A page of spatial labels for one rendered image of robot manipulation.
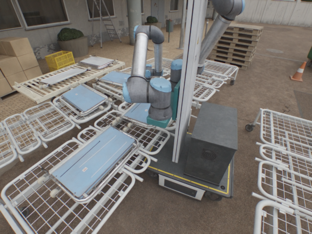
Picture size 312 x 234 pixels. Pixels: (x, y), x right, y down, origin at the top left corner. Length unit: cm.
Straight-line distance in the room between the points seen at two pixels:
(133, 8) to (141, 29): 619
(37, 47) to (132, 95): 652
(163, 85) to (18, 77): 403
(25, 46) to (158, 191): 419
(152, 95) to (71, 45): 573
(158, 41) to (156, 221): 168
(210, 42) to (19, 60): 414
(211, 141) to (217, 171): 34
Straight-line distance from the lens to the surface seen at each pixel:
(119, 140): 158
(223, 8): 120
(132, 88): 106
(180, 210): 180
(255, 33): 541
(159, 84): 103
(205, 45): 142
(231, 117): 152
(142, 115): 186
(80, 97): 245
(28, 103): 416
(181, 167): 165
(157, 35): 148
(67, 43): 662
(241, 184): 214
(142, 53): 128
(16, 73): 466
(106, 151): 151
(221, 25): 133
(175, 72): 146
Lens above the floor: 167
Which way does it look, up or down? 38 degrees down
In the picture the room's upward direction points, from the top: straight up
